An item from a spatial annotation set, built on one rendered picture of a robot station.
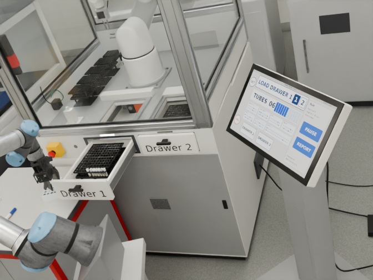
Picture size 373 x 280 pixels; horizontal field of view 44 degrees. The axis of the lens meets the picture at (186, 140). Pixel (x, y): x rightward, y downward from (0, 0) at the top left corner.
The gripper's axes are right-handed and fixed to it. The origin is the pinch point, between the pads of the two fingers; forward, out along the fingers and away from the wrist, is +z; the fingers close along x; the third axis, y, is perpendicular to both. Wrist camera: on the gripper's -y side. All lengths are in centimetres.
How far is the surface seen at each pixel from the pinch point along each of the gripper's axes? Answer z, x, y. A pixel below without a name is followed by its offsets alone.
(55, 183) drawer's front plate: -10.7, 8.0, 13.4
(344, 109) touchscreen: -37, 130, 47
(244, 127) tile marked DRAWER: -19, 96, 17
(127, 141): -6.8, 38.5, -13.7
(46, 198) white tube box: 3.3, -5.2, 3.9
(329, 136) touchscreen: -29, 123, 50
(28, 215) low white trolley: 5.1, -13.2, 11.8
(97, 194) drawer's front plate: -3.9, 26.5, 19.5
